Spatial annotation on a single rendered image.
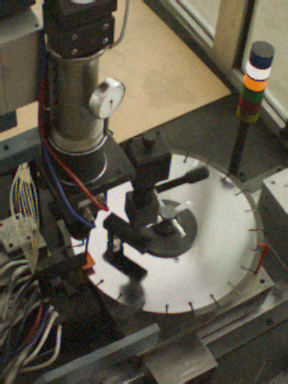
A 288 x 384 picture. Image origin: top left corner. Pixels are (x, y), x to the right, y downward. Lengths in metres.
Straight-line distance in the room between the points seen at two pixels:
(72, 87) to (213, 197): 0.55
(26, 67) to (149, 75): 0.94
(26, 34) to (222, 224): 0.61
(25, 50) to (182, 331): 0.65
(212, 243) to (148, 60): 0.68
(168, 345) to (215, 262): 0.18
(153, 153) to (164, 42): 0.91
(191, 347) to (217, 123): 0.61
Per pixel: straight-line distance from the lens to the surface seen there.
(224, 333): 1.38
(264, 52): 1.27
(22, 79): 0.85
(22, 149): 1.23
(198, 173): 0.99
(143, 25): 1.89
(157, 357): 1.28
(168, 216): 1.20
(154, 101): 1.69
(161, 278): 1.20
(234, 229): 1.27
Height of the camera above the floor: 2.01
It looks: 55 degrees down
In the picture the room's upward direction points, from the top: 6 degrees clockwise
